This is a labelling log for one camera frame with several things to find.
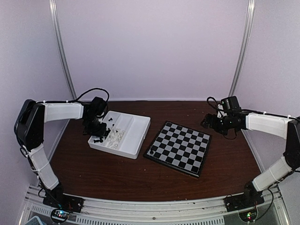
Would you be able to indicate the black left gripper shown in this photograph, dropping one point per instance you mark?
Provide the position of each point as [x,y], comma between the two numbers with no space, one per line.
[99,133]

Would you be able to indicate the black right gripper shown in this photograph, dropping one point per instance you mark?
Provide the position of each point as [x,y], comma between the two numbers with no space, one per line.
[213,125]

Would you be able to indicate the white compartment tray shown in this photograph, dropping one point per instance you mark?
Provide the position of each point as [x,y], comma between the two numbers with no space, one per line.
[126,134]

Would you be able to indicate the black silver chessboard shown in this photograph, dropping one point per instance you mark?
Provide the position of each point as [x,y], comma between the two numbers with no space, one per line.
[180,148]

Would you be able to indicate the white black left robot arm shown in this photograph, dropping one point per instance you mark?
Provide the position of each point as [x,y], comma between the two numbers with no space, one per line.
[29,132]

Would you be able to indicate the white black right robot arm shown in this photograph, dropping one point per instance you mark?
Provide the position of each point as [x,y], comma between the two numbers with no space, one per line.
[275,140]

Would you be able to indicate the black chess piece pile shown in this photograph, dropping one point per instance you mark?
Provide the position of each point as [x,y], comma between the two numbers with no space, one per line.
[106,133]

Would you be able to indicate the white chess piece pile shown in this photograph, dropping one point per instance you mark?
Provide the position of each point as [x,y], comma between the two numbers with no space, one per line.
[114,138]

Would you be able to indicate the left round circuit board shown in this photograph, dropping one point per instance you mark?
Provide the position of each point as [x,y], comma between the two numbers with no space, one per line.
[59,215]

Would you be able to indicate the round circuit board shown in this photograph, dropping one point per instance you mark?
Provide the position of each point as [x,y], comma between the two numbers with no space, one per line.
[59,215]
[248,215]

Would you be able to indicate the right round circuit board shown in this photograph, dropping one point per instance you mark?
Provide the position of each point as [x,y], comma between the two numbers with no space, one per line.
[248,215]

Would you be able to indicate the black pawn tray front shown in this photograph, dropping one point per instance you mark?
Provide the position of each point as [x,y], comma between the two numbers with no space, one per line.
[98,141]

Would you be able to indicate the blue plastic basket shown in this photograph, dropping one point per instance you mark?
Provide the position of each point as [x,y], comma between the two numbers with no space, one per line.
[35,221]

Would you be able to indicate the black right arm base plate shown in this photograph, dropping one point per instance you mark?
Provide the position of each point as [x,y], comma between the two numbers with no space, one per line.
[239,202]

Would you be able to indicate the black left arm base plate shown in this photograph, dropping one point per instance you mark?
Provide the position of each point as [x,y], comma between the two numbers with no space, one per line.
[69,203]

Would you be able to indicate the aluminium front rail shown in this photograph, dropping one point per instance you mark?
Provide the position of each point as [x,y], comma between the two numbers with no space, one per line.
[209,211]

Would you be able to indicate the right aluminium frame post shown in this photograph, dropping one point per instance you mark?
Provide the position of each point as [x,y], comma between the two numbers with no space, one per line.
[244,44]

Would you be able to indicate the aluminium frame post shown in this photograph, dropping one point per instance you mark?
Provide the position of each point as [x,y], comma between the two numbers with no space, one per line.
[62,54]
[244,44]

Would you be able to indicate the left aluminium frame post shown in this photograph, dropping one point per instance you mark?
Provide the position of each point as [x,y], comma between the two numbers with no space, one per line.
[62,54]

